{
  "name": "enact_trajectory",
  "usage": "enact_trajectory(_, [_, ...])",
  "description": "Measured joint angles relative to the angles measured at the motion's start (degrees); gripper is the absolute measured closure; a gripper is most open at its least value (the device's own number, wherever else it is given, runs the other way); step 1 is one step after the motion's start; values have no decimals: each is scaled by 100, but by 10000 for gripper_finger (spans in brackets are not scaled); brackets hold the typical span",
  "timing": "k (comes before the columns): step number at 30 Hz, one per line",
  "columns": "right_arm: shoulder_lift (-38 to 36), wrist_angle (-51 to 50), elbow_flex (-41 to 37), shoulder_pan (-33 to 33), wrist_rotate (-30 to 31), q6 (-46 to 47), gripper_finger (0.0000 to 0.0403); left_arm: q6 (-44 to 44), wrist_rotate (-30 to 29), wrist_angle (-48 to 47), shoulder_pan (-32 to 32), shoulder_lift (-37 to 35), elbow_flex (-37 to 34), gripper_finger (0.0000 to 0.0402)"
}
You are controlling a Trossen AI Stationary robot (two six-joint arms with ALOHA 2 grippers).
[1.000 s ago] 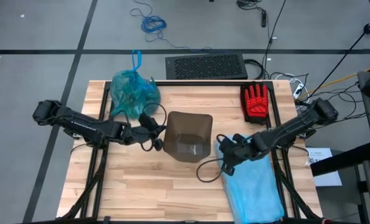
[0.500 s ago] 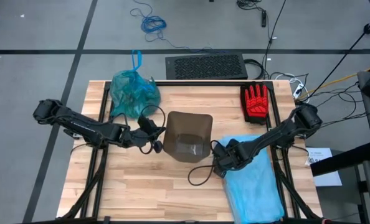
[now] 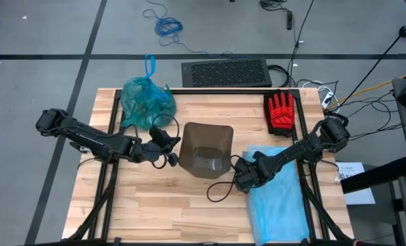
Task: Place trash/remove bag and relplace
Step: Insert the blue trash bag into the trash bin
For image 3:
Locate white power strip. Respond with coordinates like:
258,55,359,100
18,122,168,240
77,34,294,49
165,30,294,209
321,91,334,109

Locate teal plastic trash bag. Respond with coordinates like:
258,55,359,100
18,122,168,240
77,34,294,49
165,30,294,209
120,54,178,131

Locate black perforated computer case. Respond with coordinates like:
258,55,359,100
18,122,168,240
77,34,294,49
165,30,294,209
180,57,273,88

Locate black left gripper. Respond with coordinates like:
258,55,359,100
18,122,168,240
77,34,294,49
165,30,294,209
134,135,182,168

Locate black beam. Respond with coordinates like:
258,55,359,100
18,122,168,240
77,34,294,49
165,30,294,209
340,156,406,195

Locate black camera cable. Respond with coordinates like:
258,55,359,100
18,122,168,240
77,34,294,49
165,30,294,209
206,154,240,203
150,113,181,171

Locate light blue trash bag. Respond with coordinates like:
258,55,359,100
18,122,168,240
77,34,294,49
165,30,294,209
242,146,312,245

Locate black right camera cable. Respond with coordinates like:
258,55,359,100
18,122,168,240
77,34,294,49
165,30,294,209
206,154,240,203

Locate black cable bundle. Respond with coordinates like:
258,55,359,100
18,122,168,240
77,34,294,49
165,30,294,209
259,0,289,11

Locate dark translucent trash bin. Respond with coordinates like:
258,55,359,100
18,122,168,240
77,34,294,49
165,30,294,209
178,122,234,180

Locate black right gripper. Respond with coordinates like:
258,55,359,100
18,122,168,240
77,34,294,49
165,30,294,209
232,152,271,195

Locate yellow cable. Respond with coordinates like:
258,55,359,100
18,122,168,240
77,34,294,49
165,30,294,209
325,72,406,111

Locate black left camera cable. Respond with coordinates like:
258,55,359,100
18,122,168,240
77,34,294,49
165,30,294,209
150,113,181,171

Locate white paper sheet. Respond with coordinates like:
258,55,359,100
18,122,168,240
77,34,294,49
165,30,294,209
334,161,377,206

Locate black looped cables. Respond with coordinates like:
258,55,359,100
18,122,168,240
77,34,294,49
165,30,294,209
267,64,291,88

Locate blue coiled cable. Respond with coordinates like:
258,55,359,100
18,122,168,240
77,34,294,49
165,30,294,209
141,0,248,59

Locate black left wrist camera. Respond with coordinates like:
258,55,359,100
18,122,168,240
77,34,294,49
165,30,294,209
149,124,172,145

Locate long black cable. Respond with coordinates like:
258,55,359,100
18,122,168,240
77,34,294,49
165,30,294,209
288,0,316,88

